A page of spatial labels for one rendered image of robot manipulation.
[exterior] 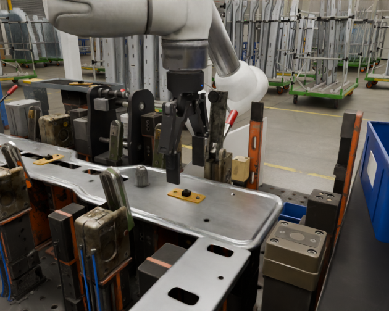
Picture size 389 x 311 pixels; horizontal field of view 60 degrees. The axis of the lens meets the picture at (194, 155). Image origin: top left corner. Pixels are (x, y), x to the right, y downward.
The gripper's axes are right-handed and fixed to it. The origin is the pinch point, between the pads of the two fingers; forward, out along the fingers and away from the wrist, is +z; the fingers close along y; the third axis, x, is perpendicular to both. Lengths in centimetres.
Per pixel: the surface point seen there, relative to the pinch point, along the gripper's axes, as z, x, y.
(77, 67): 23, -329, -266
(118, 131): 0.3, -30.8, -12.9
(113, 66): 32, -352, -362
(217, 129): -4.4, 0.5, -14.5
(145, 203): 7.3, -5.7, 8.1
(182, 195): 7.0, -0.4, 1.4
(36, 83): -8, -84, -27
